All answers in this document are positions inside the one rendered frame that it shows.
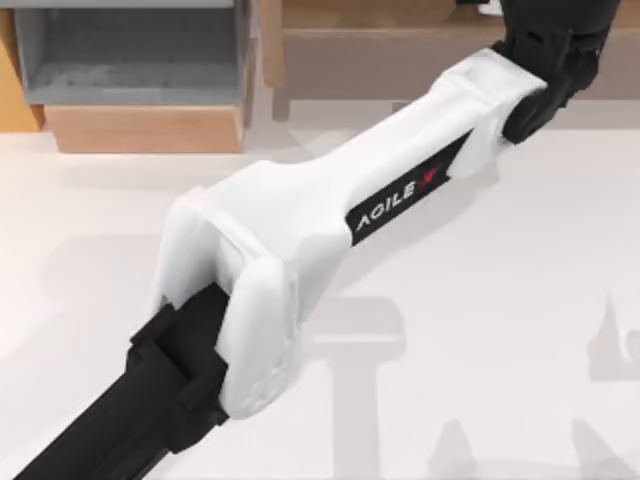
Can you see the wooden cupboard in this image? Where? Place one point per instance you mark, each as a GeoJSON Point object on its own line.
{"type": "Point", "coordinates": [15, 100]}

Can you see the grey pierced drawer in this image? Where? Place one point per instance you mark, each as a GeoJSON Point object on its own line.
{"type": "Point", "coordinates": [135, 60]}

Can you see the wooden open shelf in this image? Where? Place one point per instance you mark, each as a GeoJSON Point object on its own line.
{"type": "Point", "coordinates": [380, 65]}

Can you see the pale wooden drawer front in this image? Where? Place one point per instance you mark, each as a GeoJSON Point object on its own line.
{"type": "Point", "coordinates": [145, 127]}

